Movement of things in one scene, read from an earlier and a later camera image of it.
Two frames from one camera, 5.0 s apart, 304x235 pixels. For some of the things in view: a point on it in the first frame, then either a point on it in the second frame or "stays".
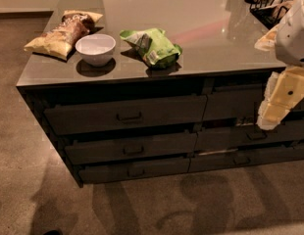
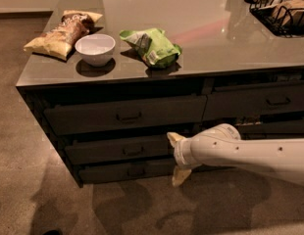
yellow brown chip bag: [60, 39] stays
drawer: [241, 103] stays
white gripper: [293, 41] to [179, 154]
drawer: [118, 115] stays
